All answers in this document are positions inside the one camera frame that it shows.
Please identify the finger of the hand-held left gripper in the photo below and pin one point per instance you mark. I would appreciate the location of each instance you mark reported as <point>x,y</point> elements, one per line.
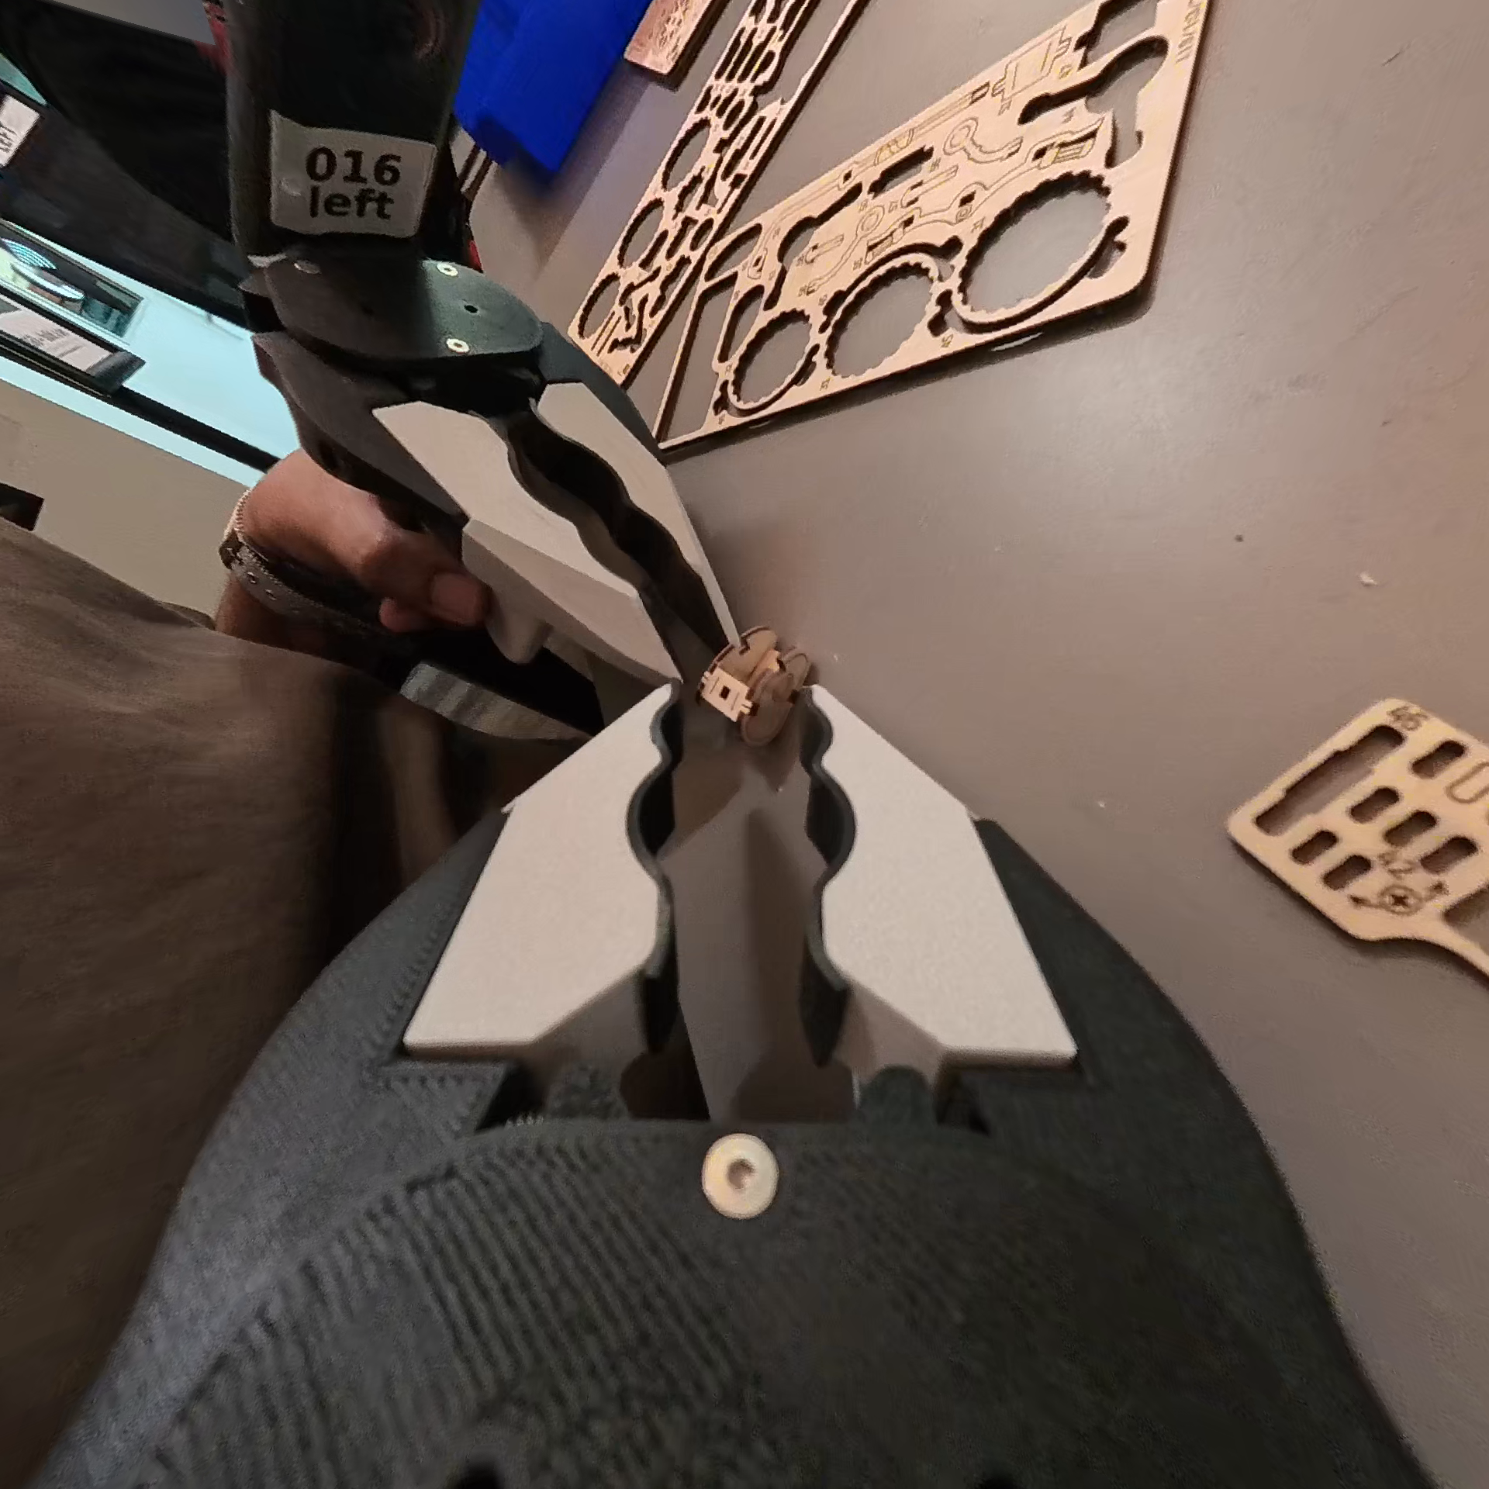
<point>535,545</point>
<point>634,487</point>

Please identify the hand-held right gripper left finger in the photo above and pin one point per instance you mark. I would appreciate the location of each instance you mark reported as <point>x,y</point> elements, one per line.
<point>522,918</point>

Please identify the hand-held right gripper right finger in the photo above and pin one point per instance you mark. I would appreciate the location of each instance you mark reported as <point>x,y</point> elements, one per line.
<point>941,930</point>

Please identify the small wooden puzzle assembly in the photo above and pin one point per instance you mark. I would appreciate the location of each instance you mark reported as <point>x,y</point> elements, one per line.
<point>744,686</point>

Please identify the slotted wooden puzzle piece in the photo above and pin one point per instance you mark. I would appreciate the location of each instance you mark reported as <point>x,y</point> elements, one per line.
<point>1412,900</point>

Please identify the grey desk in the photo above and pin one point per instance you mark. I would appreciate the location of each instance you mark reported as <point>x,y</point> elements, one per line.
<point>1045,581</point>

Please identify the person's left hand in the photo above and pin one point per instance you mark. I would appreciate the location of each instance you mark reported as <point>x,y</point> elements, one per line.
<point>359,535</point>

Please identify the metal wristwatch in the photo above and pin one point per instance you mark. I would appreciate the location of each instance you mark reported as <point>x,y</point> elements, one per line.
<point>250,563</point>

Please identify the black framed sign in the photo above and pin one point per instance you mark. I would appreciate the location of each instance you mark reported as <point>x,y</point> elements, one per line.
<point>69,349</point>

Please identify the blue plastic bin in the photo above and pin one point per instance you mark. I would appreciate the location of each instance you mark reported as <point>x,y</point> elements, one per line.
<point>546,81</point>

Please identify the dark engraved wooden board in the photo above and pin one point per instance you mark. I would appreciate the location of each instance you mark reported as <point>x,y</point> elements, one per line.
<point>668,28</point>

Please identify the wide wooden puzzle sheet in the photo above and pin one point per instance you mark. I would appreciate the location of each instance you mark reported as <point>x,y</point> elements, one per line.
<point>989,145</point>

